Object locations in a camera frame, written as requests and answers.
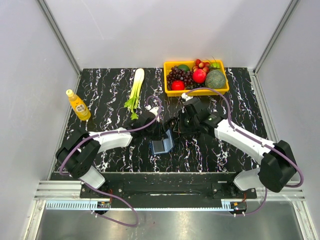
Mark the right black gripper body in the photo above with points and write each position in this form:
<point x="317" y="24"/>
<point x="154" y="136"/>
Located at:
<point x="187" y="124"/>

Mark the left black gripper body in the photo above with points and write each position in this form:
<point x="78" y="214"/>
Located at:
<point x="155" y="132"/>

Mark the blue leather card holder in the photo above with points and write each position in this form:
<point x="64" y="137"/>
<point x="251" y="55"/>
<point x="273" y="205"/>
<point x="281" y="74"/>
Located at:
<point x="168" y="143"/>

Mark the black card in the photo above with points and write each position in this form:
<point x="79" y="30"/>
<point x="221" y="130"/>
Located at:
<point x="157" y="147"/>

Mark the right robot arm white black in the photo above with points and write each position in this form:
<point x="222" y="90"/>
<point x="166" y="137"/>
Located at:
<point x="275" y="159"/>

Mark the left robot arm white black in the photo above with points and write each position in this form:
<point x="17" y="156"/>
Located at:
<point x="78" y="153"/>

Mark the dark blueberry cluster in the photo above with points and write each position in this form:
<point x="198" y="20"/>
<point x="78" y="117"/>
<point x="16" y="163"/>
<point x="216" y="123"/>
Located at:
<point x="194" y="86"/>

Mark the celery stalk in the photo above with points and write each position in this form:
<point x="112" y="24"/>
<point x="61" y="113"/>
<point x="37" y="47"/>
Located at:
<point x="132" y="103"/>

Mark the red apple front left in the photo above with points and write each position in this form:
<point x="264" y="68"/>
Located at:
<point x="178" y="85"/>

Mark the red pink peach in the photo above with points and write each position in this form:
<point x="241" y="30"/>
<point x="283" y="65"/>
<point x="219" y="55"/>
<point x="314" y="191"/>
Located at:
<point x="199" y="76"/>

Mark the green netted melon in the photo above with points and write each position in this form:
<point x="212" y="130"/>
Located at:
<point x="215" y="79"/>

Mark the purple grape bunch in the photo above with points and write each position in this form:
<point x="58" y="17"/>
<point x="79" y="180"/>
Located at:
<point x="177" y="74"/>

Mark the green avocado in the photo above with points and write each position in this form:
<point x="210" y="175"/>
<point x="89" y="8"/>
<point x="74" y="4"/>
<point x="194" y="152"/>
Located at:
<point x="183" y="67"/>

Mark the red cherry cluster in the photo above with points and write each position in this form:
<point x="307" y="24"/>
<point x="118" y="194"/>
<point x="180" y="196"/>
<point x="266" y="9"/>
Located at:
<point x="203" y="65"/>

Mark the green apple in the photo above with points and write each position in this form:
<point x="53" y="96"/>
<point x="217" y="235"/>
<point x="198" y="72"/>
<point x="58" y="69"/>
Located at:
<point x="214" y="66"/>

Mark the yellow plastic fruit bin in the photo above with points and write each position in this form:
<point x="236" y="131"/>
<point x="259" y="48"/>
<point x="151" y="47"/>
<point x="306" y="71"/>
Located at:
<point x="203" y="91"/>

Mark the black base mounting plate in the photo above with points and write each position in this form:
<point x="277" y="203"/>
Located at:
<point x="194" y="188"/>

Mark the yellow juice bottle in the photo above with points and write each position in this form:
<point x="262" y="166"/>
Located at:
<point x="79" y="107"/>

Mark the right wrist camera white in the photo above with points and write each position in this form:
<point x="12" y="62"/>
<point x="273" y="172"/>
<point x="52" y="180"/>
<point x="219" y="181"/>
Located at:
<point x="186" y="97"/>

